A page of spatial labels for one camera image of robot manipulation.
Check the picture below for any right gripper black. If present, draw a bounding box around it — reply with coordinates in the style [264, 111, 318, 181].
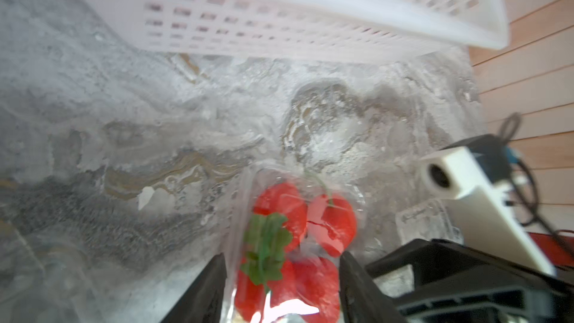
[366, 239, 573, 322]

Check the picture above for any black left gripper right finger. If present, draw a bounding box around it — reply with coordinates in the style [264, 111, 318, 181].
[339, 252, 395, 322]

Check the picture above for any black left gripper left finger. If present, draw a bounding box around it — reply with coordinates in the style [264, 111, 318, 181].
[161, 253, 227, 323]

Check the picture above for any red strawberry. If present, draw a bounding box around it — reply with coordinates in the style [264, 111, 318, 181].
[234, 256, 266, 322]

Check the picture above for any packed strawberry with long stem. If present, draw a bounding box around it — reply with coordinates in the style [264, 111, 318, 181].
[254, 182, 307, 253]

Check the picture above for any clear plastic clamshell container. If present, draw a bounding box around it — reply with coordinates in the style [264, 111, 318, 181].
[221, 161, 366, 322]

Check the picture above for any white perforated plastic basket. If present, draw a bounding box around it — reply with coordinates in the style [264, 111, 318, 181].
[84, 0, 509, 64]

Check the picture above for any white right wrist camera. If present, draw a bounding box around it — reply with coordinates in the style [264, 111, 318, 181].
[419, 147, 556, 276]

